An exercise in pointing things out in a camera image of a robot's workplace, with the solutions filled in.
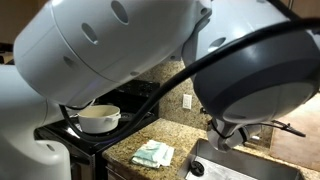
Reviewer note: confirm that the curved metal tap faucet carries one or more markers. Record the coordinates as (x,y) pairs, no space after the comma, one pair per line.
(285,127)

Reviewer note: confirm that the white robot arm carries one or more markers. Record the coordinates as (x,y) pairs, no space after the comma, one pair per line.
(251,61)

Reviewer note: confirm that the folded blue white dish towel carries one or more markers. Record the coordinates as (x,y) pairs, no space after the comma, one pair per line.
(153,154)

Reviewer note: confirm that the black sink drain stopper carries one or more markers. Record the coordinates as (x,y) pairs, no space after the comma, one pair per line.
(197,168)

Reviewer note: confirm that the black stove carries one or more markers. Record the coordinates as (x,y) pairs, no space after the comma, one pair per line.
(86,159)

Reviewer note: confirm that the stainless steel sink basin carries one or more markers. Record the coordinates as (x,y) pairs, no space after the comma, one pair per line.
(234,165)

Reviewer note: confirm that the white wall outlet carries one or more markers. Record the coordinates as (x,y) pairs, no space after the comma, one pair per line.
(187,101)

